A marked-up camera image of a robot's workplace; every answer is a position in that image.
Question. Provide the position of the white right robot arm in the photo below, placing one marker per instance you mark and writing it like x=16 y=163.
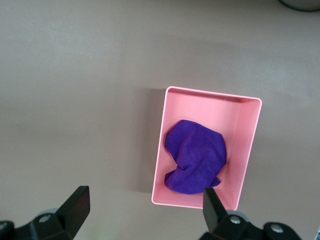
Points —
x=300 y=3

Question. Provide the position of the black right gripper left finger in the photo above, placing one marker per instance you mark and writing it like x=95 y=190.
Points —
x=75 y=207

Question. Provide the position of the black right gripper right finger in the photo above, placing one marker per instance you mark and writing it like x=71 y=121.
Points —
x=212 y=212

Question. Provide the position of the pink plastic bin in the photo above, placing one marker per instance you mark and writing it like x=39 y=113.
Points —
x=200 y=110

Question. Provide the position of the purple cloth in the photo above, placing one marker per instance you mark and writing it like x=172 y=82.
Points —
x=197 y=155

